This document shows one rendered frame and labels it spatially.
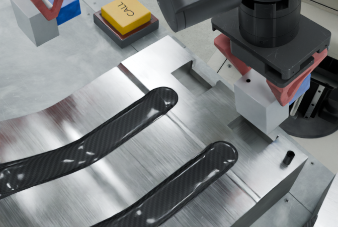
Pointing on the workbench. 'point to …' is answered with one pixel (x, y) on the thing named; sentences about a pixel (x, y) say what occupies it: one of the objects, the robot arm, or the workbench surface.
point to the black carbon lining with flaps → (184, 174)
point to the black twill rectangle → (311, 222)
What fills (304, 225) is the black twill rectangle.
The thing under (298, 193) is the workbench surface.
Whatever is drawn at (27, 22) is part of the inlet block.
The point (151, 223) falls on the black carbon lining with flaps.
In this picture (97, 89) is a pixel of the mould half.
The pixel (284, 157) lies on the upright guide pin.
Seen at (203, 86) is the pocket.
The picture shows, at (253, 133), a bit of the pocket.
